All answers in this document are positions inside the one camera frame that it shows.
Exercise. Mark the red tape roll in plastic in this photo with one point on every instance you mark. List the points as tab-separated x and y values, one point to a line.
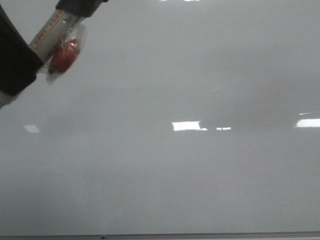
66	53

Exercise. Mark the grey aluminium whiteboard frame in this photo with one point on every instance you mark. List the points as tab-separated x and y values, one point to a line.
291	235

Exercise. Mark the white black whiteboard marker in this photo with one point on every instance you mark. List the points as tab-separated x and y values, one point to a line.
52	34

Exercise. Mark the black cloth covered gripper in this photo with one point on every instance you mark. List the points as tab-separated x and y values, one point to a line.
18	63

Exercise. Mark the white glossy whiteboard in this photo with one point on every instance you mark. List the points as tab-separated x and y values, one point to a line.
177	117

